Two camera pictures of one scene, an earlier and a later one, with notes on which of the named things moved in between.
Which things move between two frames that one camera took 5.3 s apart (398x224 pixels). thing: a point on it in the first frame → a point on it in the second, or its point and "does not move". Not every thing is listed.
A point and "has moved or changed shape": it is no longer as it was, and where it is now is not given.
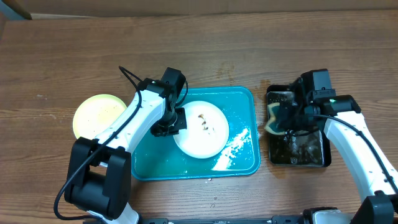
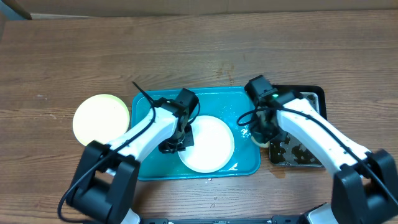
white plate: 207,131 has moved or changed shape
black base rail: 290,219 does not move
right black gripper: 285,110 → 255,129
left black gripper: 181,123 → 165,147
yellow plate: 94,113 does not move
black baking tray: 296,149 does not move
